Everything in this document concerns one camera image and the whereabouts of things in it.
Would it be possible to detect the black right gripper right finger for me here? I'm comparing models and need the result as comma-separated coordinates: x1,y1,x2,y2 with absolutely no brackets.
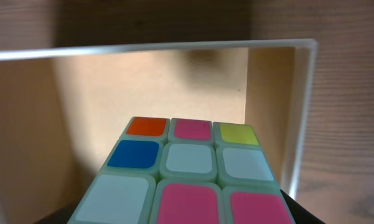
281,190,325,224

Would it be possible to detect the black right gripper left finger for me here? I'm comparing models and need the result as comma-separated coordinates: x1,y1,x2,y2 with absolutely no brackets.
34,202,78,224

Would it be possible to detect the colourful puzzle cube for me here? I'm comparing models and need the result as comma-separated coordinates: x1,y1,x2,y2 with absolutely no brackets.
70,117,294,223

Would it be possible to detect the white cardboard box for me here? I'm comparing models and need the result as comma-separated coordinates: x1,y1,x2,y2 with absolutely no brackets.
0,39,317,223

